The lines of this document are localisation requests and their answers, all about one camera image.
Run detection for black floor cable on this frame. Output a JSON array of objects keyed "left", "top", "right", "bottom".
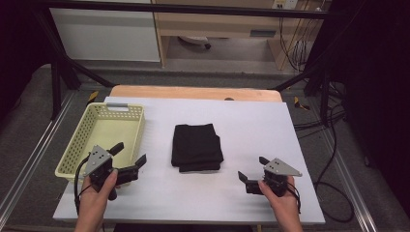
[{"left": 291, "top": 80, "right": 356, "bottom": 224}]

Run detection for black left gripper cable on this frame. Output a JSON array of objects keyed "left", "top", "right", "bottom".
[{"left": 73, "top": 154, "right": 92, "bottom": 216}]

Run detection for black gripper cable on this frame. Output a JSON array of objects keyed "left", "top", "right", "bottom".
[
  {"left": 288, "top": 184, "right": 303, "bottom": 215},
  {"left": 73, "top": 154, "right": 92, "bottom": 216}
]

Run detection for aluminium floor rail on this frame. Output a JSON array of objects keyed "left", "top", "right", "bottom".
[
  {"left": 322, "top": 128, "right": 379, "bottom": 232},
  {"left": 0, "top": 91, "right": 77, "bottom": 220}
]

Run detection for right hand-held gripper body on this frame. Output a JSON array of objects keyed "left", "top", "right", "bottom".
[{"left": 245, "top": 158, "right": 304, "bottom": 198}]

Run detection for person's right hand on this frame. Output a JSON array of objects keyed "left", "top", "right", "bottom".
[{"left": 257, "top": 176, "right": 302, "bottom": 215}]

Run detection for dark desk handle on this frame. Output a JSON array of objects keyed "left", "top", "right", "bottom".
[{"left": 249, "top": 29, "right": 278, "bottom": 39}]

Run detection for black cloth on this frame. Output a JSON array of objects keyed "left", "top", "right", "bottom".
[{"left": 170, "top": 123, "right": 225, "bottom": 173}]

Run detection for black metal frame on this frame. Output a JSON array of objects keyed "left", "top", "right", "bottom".
[{"left": 30, "top": 0, "right": 335, "bottom": 128}]

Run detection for person's left hand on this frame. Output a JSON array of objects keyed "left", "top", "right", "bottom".
[{"left": 77, "top": 169, "right": 120, "bottom": 211}]

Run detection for pale yellow perforated plastic basket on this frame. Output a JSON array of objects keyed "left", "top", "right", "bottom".
[{"left": 54, "top": 101, "right": 147, "bottom": 184}]

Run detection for wooden table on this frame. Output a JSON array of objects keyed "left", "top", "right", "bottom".
[{"left": 109, "top": 84, "right": 284, "bottom": 103}]

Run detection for white cabinet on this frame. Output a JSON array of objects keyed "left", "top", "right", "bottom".
[{"left": 49, "top": 7, "right": 161, "bottom": 63}]

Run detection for hanging black cables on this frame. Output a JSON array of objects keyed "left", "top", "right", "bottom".
[{"left": 278, "top": 13, "right": 325, "bottom": 73}]

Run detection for black curtain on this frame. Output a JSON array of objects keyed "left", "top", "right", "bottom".
[
  {"left": 0, "top": 0, "right": 54, "bottom": 124},
  {"left": 318, "top": 0, "right": 410, "bottom": 207}
]

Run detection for yellow black tape piece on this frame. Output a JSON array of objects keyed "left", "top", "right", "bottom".
[
  {"left": 86, "top": 90, "right": 100, "bottom": 106},
  {"left": 292, "top": 96, "right": 311, "bottom": 111}
]

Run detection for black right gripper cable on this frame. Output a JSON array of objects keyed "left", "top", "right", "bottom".
[{"left": 288, "top": 184, "right": 303, "bottom": 215}]

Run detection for white wall socket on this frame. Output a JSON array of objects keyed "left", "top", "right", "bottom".
[{"left": 272, "top": 0, "right": 300, "bottom": 11}]

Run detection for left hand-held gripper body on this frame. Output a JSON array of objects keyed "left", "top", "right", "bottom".
[{"left": 84, "top": 144, "right": 140, "bottom": 201}]

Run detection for white chair base with caster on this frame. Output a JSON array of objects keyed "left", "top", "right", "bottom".
[{"left": 177, "top": 35, "right": 213, "bottom": 50}]

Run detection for light wooden desk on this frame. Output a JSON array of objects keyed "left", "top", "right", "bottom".
[{"left": 151, "top": 0, "right": 333, "bottom": 71}]

